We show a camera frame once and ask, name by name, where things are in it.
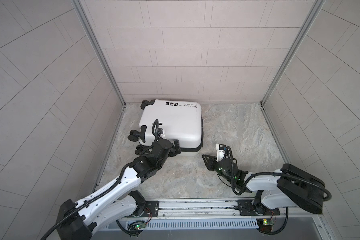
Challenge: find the aluminium mounting rail frame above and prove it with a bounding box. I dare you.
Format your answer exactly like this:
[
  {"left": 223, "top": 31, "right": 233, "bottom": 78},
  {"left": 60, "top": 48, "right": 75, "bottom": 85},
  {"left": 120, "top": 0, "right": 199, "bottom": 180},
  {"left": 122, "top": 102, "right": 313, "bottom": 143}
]
[{"left": 97, "top": 198, "right": 335, "bottom": 240}]

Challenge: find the right green circuit board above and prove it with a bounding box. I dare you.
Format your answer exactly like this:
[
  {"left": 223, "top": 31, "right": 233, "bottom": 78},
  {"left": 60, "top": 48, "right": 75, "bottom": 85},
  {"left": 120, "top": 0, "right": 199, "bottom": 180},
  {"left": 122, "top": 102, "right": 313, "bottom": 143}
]
[{"left": 257, "top": 219, "right": 275, "bottom": 233}]

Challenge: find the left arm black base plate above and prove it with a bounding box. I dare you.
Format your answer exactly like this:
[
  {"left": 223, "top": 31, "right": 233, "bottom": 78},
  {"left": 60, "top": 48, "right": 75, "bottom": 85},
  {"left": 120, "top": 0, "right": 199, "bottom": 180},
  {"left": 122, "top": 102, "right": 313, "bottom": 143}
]
[{"left": 139, "top": 201, "right": 160, "bottom": 218}]

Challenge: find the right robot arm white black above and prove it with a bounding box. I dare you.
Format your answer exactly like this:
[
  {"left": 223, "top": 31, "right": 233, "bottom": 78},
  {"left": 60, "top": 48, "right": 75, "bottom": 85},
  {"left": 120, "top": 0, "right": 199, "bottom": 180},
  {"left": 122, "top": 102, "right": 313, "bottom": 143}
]
[{"left": 202, "top": 155, "right": 332, "bottom": 215}]

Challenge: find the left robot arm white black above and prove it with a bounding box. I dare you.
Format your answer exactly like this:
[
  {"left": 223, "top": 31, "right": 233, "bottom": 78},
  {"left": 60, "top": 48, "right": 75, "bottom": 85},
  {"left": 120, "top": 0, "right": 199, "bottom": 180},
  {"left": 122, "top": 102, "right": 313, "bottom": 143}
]
[{"left": 42, "top": 139, "right": 181, "bottom": 240}]

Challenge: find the right aluminium corner profile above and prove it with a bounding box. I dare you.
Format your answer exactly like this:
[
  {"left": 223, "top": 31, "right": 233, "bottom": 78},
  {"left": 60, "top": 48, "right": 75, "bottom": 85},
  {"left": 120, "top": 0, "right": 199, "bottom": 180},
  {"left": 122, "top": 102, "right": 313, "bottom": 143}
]
[{"left": 261, "top": 0, "right": 326, "bottom": 107}]

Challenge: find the black corrugated cable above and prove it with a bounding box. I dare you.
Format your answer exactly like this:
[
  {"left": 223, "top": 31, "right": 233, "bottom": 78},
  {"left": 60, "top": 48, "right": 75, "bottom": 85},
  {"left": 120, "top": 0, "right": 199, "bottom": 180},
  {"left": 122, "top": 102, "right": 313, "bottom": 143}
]
[
  {"left": 40, "top": 119, "right": 164, "bottom": 240},
  {"left": 224, "top": 146, "right": 333, "bottom": 236}
]

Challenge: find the black and white suitcase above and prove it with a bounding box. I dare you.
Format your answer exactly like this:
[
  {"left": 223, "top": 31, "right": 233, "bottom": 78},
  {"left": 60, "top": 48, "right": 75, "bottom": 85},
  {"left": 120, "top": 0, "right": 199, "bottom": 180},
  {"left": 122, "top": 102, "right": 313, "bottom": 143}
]
[{"left": 128, "top": 100, "right": 204, "bottom": 156}]

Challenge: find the green circuit board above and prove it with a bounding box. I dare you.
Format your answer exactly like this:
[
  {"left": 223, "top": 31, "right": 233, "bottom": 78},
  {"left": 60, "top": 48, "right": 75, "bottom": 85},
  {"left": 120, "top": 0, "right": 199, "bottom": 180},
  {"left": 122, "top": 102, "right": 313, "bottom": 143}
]
[
  {"left": 128, "top": 221, "right": 147, "bottom": 232},
  {"left": 257, "top": 219, "right": 275, "bottom": 233}
]

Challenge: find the aluminium corner profile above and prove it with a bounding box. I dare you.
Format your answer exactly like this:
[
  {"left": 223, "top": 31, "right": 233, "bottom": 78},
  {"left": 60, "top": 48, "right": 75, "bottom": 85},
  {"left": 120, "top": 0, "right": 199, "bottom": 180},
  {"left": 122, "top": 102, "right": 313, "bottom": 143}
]
[
  {"left": 261, "top": 0, "right": 326, "bottom": 107},
  {"left": 71, "top": 0, "right": 126, "bottom": 106}
]

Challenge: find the left black corrugated cable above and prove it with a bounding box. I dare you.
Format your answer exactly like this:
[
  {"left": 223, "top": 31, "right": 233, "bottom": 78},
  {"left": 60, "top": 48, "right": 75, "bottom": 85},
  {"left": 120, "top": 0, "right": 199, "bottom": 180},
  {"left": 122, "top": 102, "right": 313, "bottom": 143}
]
[{"left": 40, "top": 119, "right": 164, "bottom": 240}]

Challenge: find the left aluminium corner profile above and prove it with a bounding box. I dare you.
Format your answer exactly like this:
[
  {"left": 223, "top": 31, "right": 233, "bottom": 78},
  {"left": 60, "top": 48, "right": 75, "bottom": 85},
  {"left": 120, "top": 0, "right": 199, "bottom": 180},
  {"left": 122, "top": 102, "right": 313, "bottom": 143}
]
[{"left": 71, "top": 0, "right": 126, "bottom": 106}]

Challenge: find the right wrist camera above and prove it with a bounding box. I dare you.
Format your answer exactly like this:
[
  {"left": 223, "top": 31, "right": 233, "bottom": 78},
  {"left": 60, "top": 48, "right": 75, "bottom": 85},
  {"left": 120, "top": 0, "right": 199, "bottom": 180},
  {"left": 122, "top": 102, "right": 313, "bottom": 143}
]
[{"left": 216, "top": 144, "right": 227, "bottom": 162}]

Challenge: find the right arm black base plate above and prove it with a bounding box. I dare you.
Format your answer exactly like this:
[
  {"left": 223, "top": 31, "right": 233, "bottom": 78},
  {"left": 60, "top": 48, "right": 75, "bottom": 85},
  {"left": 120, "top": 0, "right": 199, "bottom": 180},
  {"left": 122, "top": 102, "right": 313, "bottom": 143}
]
[{"left": 234, "top": 200, "right": 280, "bottom": 216}]

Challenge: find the left green circuit board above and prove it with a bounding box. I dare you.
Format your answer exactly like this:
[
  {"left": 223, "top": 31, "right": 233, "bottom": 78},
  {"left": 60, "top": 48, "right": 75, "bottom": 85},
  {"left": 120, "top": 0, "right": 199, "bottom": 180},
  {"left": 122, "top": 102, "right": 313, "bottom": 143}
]
[{"left": 128, "top": 221, "right": 147, "bottom": 232}]

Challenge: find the right black corrugated cable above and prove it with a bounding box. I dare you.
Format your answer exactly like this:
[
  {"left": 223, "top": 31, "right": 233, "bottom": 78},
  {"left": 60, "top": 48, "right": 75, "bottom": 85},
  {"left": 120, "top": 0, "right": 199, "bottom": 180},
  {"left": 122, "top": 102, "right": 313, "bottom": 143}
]
[{"left": 224, "top": 146, "right": 333, "bottom": 236}]

